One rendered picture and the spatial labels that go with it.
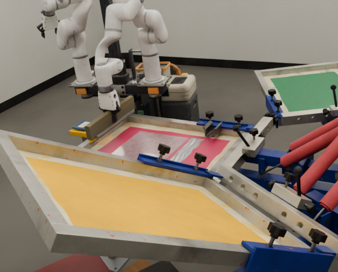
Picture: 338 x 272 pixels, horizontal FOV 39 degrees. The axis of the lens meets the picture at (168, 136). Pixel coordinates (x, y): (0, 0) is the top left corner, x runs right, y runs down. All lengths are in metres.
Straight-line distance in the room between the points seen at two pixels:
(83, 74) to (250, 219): 1.67
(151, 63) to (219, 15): 3.63
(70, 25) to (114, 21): 0.41
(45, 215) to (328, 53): 5.25
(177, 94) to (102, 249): 2.49
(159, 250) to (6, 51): 5.35
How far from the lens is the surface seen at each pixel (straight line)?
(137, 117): 2.70
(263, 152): 2.10
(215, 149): 2.33
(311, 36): 5.95
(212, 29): 6.37
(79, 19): 2.74
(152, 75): 2.73
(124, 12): 2.37
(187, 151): 2.32
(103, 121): 2.38
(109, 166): 1.50
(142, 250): 0.97
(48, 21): 3.15
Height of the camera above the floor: 2.05
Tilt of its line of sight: 26 degrees down
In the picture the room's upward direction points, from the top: 8 degrees counter-clockwise
